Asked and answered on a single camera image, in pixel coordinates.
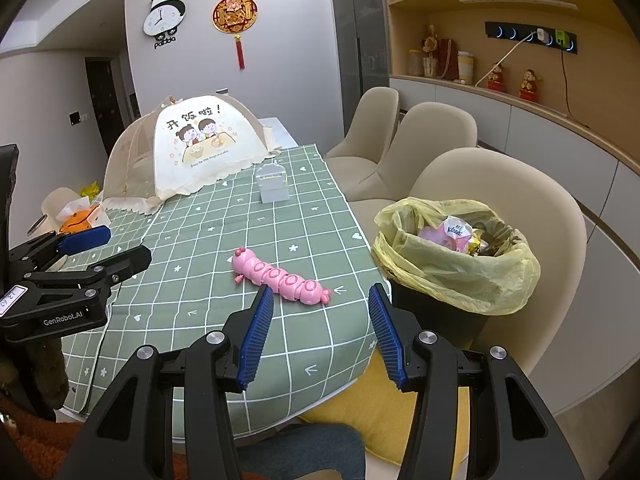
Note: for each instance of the clear storage jar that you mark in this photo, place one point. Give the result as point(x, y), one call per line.
point(415, 63)

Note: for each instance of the orange print tissue box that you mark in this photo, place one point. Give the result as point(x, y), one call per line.
point(82, 217)

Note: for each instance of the panda wall clock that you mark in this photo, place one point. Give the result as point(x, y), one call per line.
point(162, 17)

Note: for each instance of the white charger plug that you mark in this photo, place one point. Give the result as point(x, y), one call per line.
point(543, 36)

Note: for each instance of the pink caterpillar toy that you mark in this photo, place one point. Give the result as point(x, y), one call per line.
point(280, 277)

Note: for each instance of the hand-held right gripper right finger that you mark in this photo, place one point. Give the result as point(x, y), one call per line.
point(392, 340)

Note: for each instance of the dark red bag with flower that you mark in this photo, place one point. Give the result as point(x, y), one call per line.
point(442, 57)

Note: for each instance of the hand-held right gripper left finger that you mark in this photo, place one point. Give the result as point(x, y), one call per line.
point(255, 340)

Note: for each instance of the wall switch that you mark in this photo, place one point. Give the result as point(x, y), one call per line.
point(75, 117)

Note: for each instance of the wooden wall shelf unit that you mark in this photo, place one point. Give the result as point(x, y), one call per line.
point(590, 75)

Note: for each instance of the white yellow cup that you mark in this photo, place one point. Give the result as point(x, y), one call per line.
point(465, 66)

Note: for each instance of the green plug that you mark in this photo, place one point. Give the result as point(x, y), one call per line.
point(560, 38)

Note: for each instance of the dark grey tall panel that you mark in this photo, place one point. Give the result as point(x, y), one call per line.
point(357, 85)

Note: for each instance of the red doll figurine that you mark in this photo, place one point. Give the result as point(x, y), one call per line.
point(530, 87)
point(495, 79)

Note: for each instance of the gold orange candy wrapper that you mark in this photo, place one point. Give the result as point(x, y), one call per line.
point(482, 247)

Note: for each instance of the black power socket track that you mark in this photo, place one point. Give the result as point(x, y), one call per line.
point(505, 32)

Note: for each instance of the green checked tablecloth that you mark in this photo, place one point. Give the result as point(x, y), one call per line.
point(210, 230)

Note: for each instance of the black trash bin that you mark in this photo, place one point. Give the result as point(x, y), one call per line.
point(435, 320)

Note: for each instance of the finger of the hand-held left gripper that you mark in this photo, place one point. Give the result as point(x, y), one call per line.
point(82, 240)
point(120, 262)

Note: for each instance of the dark wooden door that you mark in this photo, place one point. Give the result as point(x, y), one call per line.
point(107, 105)

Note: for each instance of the yellow seat cushion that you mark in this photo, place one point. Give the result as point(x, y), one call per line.
point(360, 400)

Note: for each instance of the orange fuzzy cloth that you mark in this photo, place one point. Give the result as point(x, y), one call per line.
point(35, 445)

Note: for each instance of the white sideboard cabinet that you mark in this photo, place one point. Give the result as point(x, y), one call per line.
point(525, 125)

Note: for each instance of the clear acrylic napkin holder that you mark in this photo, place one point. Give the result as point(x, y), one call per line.
point(272, 185)

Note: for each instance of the person's leg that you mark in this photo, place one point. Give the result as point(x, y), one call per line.
point(305, 452)

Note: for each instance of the cartoon print mesh food cover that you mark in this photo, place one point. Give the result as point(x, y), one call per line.
point(210, 160)

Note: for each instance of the red round knot wall ornament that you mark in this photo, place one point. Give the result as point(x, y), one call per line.
point(235, 12)

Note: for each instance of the pink white packet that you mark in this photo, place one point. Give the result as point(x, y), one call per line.
point(445, 232)

